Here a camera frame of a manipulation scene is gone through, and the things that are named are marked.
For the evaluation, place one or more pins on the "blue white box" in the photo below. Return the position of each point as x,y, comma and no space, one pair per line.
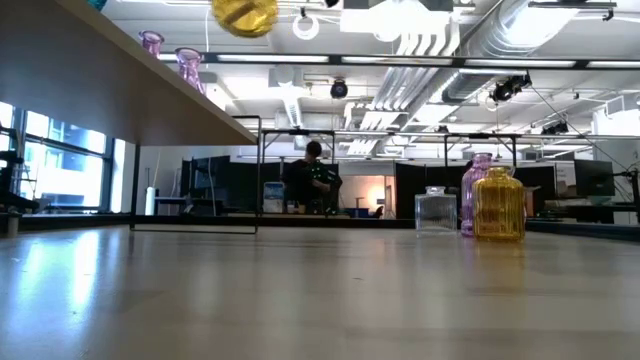
273,197

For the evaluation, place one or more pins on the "black device green lights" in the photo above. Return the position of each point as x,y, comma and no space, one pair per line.
322,175

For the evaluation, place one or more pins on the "large window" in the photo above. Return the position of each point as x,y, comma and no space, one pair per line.
65,170

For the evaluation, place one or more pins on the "black background equipment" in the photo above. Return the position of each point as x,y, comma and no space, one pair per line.
12,199

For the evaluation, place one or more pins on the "person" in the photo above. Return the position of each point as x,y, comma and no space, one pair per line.
305,187

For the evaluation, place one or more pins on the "clear square glass bottle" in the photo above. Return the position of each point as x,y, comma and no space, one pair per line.
436,212

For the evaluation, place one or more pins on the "black ceiling track light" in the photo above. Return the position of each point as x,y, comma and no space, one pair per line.
572,4

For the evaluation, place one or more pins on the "silver ceiling duct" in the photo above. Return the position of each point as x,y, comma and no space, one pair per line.
500,35

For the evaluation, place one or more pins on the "orange printed canister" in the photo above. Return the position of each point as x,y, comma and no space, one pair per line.
531,202

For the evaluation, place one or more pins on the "white cylinder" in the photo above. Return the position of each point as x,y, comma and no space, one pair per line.
150,200

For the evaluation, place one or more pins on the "wooden shelf board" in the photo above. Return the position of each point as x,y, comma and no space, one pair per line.
100,75

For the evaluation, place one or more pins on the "black monitor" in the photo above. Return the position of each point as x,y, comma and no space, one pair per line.
200,175
594,177

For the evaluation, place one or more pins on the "black background rig frame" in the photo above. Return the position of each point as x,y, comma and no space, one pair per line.
300,132

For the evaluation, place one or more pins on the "yellow ribbed glass bottle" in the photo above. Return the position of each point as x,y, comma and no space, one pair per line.
497,210

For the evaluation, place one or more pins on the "black partition panels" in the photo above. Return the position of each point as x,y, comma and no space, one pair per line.
430,190

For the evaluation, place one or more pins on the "pink flared diamond-cut vase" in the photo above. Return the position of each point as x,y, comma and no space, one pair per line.
151,41

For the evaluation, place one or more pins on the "black metal stand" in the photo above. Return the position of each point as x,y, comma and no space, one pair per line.
634,195

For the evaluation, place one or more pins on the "teal urn-shaped glass vase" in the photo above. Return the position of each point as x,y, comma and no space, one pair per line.
97,4

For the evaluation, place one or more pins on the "pink wavy-ribbed glass vase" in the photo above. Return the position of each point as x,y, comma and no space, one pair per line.
190,67

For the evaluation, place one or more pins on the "black overhead camera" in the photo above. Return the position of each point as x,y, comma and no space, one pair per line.
339,90

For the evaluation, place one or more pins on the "pink ribbed glass bottle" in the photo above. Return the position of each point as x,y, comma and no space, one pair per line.
467,200

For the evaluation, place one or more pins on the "yellow honeycomb glass vase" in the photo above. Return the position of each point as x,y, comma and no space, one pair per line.
245,17

